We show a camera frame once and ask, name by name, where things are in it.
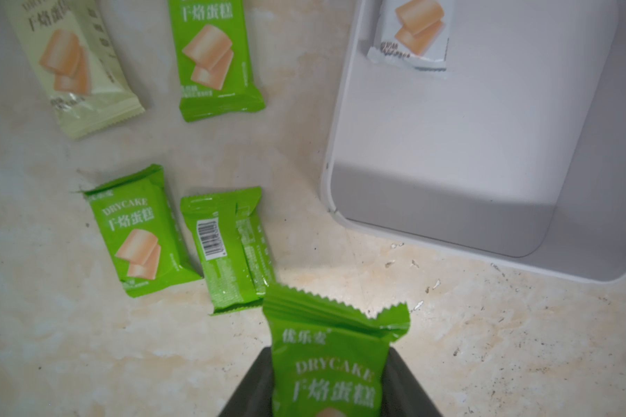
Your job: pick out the green cookie packet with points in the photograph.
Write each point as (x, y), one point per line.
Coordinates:
(232, 247)

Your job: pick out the white plastic storage box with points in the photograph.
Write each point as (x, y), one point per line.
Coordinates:
(516, 153)

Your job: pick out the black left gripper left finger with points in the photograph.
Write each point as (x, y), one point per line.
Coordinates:
(253, 395)

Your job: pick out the yellow-green cookie packet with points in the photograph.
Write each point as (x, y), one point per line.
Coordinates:
(141, 233)

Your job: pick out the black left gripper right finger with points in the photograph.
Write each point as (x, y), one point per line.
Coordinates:
(402, 394)

